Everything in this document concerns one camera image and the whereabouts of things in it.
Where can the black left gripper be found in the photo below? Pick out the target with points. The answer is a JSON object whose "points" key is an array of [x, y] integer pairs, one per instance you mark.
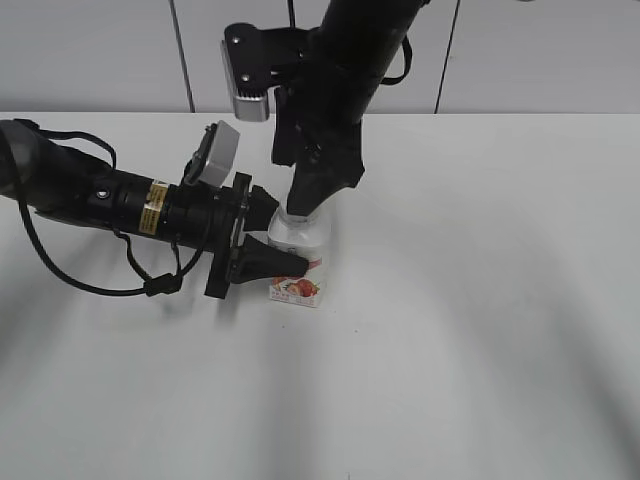
{"points": [[204, 217]]}

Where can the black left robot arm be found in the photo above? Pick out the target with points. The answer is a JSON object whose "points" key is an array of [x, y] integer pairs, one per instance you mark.
{"points": [[72, 177]]}

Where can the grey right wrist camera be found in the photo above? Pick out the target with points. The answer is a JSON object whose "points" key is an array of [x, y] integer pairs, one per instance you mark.
{"points": [[257, 60]]}

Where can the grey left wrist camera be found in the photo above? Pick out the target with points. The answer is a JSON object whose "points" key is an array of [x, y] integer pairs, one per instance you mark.
{"points": [[213, 160]]}

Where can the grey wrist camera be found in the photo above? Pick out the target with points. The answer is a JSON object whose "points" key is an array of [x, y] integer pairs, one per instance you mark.
{"points": [[257, 60], [213, 160]]}

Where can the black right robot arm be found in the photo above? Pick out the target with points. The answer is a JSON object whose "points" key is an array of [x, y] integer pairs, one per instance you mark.
{"points": [[364, 34]]}

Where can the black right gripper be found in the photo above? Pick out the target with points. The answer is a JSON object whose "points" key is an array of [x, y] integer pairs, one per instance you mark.
{"points": [[319, 109]]}

